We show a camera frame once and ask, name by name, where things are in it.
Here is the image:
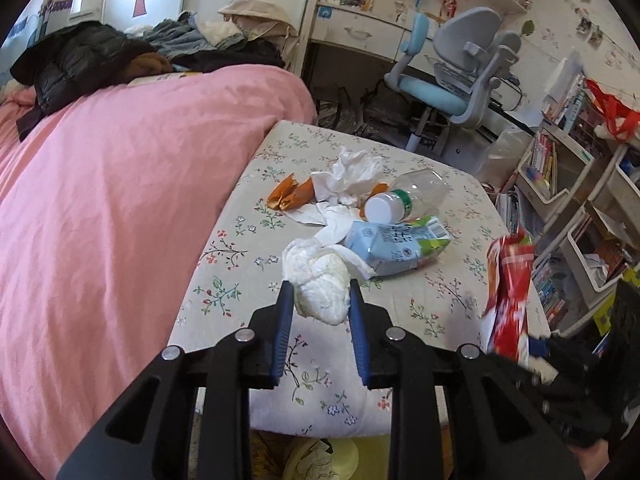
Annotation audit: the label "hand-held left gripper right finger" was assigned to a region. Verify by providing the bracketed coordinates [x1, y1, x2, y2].
[348, 279, 587, 480]

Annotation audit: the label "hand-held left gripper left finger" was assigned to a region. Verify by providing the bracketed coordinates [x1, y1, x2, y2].
[55, 280, 296, 480]

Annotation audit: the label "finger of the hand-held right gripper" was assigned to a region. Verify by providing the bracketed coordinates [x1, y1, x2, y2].
[526, 336, 556, 383]

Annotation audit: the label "thick white tissue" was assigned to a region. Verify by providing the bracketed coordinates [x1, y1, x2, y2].
[281, 237, 352, 326]

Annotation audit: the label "red snack packet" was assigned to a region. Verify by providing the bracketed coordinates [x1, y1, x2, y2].
[479, 227, 537, 363]

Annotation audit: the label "light blue milk carton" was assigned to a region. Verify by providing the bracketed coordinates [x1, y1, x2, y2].
[342, 215, 452, 277]

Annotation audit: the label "yellow trash bin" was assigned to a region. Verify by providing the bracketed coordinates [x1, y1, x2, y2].
[284, 435, 392, 480]

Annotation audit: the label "large orange peel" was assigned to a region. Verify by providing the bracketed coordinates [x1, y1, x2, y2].
[266, 174, 314, 211]

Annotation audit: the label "person's right forearm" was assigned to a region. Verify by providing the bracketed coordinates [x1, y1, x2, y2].
[570, 442, 618, 480]

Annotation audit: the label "clear plastic bottle white cap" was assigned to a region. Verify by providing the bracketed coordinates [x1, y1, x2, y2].
[364, 169, 452, 224]

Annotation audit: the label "large crumpled white tissue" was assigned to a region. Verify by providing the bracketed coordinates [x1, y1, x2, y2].
[309, 146, 385, 207]

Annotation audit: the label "white book rack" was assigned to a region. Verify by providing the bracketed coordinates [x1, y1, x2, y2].
[514, 119, 640, 337]

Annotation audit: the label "pink blanket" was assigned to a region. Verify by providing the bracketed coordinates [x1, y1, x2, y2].
[0, 65, 319, 480]

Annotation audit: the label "clear plastic bag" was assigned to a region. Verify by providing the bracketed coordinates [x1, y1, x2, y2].
[479, 126, 537, 187]

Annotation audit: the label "plastic bags under desk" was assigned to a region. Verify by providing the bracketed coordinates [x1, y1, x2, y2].
[316, 86, 402, 137]

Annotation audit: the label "red bag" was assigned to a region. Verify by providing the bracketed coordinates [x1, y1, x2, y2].
[584, 79, 640, 142]

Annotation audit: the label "stack of upright books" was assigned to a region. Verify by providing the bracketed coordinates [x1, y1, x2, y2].
[541, 54, 590, 132]

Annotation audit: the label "black garment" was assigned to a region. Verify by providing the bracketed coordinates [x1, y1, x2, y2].
[172, 42, 287, 74]

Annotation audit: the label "yellow and white book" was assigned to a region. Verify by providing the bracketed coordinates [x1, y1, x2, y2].
[127, 71, 204, 87]

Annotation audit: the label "brown garment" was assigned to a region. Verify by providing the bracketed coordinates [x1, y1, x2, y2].
[122, 52, 174, 82]

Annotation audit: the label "grey and blue desk chair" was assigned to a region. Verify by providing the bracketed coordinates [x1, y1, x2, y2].
[383, 6, 524, 154]

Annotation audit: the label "white desk with shelves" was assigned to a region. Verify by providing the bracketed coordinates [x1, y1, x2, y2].
[299, 0, 537, 77]

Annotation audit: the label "white garment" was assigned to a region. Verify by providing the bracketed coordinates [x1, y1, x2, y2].
[199, 18, 247, 47]

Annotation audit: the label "denim garment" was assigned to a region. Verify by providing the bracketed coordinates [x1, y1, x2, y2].
[142, 11, 217, 59]

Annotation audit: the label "black puffer jacket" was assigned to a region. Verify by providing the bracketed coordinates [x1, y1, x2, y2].
[10, 25, 173, 142]

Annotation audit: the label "blue printed curtain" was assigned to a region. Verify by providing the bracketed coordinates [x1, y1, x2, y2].
[0, 0, 68, 48]

